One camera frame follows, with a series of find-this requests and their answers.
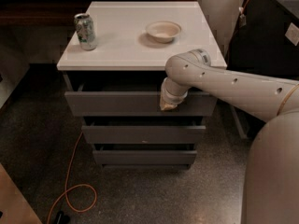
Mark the white label on cabinet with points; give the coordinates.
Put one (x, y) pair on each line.
(293, 34)

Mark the brown wooden board corner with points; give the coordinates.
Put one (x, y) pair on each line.
(14, 208)

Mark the white cabinet top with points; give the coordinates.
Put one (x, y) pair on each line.
(123, 43)

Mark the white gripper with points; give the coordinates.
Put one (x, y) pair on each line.
(173, 97)

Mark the grey bottom drawer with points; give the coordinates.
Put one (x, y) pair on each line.
(144, 157)

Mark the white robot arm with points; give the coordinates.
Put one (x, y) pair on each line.
(271, 186)

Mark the white paper bowl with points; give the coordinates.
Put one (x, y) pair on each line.
(163, 31)

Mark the grey top drawer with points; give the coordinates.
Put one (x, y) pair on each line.
(134, 100)

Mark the silver green soda can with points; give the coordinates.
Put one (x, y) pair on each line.
(85, 31)

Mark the black cabinet at right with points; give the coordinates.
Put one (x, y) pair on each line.
(259, 45)

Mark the grey middle drawer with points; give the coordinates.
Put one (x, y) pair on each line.
(143, 130)

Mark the grey drawer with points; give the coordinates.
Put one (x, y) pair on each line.
(144, 157)
(143, 130)
(134, 100)

